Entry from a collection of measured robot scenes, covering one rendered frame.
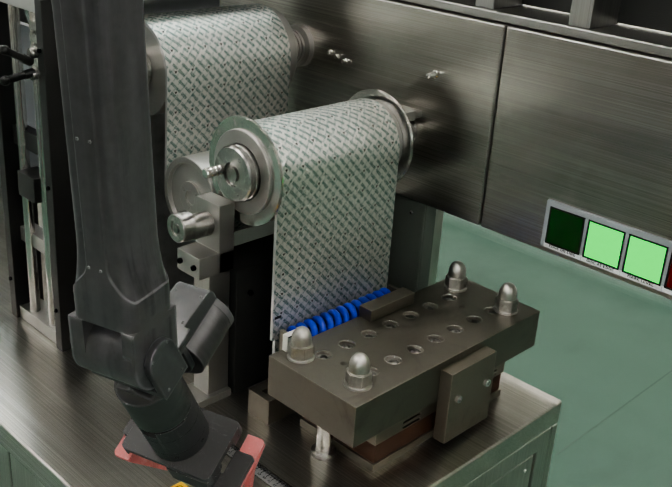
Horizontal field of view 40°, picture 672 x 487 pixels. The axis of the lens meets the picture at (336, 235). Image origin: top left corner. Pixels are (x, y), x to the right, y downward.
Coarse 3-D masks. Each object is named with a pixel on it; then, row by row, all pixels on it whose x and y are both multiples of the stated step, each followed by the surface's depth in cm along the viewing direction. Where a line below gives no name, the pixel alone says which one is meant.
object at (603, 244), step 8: (592, 224) 125; (592, 232) 125; (600, 232) 125; (608, 232) 124; (616, 232) 123; (592, 240) 126; (600, 240) 125; (608, 240) 124; (616, 240) 123; (592, 248) 126; (600, 248) 125; (608, 248) 124; (616, 248) 123; (592, 256) 126; (600, 256) 125; (608, 256) 125; (616, 256) 124; (608, 264) 125; (616, 264) 124
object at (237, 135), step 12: (396, 120) 136; (228, 132) 123; (240, 132) 121; (228, 144) 123; (252, 144) 120; (216, 156) 126; (264, 156) 119; (264, 168) 119; (264, 180) 120; (264, 192) 120; (240, 204) 125; (252, 204) 123; (264, 204) 121
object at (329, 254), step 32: (384, 192) 136; (288, 224) 123; (320, 224) 128; (352, 224) 133; (384, 224) 138; (288, 256) 125; (320, 256) 130; (352, 256) 135; (384, 256) 141; (288, 288) 128; (320, 288) 132; (352, 288) 138; (288, 320) 130
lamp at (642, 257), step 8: (632, 240) 121; (640, 240) 121; (632, 248) 122; (640, 248) 121; (648, 248) 120; (656, 248) 119; (664, 248) 119; (632, 256) 122; (640, 256) 121; (648, 256) 120; (656, 256) 120; (664, 256) 119; (632, 264) 122; (640, 264) 121; (648, 264) 121; (656, 264) 120; (632, 272) 123; (640, 272) 122; (648, 272) 121; (656, 272) 120; (656, 280) 120
